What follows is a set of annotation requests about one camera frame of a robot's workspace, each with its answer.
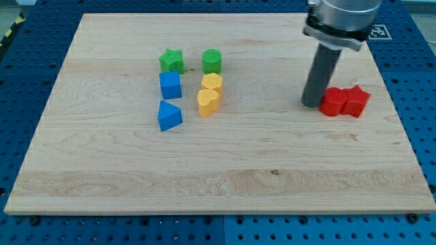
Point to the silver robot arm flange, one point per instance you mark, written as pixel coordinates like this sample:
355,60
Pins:
340,24

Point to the yellow heart block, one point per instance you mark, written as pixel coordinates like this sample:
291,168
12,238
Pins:
208,101

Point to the yellow hexagon block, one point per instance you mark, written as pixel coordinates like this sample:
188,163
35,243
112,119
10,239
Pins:
213,81

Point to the blue triangle block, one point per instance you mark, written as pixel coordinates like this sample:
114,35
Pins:
169,115

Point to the blue cube block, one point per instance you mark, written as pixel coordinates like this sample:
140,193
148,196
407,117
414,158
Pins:
170,84

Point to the green cylinder block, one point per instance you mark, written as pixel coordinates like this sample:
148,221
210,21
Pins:
211,61

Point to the wooden board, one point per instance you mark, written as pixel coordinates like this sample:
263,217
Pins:
98,148

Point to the green star block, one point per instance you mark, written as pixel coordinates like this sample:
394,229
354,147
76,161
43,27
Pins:
172,60

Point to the red cylinder block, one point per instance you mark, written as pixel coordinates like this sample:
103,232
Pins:
333,101

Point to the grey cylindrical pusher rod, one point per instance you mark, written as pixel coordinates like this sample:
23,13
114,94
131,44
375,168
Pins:
322,68

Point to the red star block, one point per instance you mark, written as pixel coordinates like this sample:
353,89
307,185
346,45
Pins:
356,101

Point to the white fiducial marker tag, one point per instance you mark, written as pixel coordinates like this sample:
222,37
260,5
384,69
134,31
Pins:
379,32

